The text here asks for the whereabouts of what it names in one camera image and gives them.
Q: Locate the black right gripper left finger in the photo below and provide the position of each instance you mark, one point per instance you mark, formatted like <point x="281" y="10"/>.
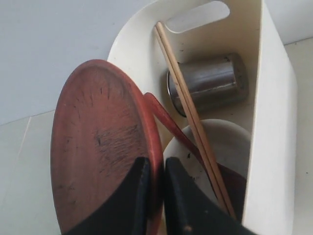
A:
<point x="125" y="212"/>

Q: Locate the pale green bowl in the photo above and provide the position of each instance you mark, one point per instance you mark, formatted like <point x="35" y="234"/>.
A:
<point x="231" y="145"/>

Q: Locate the stainless steel cup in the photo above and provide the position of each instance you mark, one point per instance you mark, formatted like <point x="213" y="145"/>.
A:
<point x="216" y="82"/>

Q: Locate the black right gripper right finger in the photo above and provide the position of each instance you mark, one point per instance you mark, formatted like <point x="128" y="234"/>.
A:
<point x="188" y="211"/>

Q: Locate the brown round plate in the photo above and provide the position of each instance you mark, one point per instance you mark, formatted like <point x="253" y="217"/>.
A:
<point x="101" y="124"/>

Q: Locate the cream plastic bin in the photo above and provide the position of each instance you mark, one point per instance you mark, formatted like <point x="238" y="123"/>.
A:
<point x="200" y="29"/>

